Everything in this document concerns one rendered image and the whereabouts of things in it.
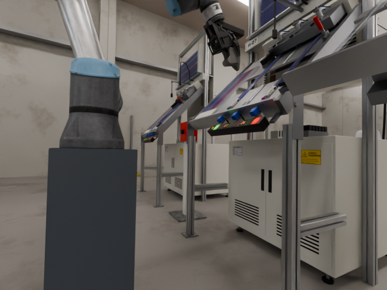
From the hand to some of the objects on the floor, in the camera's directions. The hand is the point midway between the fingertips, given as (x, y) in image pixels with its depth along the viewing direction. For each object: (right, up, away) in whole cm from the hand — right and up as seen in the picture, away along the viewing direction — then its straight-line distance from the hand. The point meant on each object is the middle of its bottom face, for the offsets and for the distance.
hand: (238, 67), depth 84 cm
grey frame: (+18, -91, +24) cm, 96 cm away
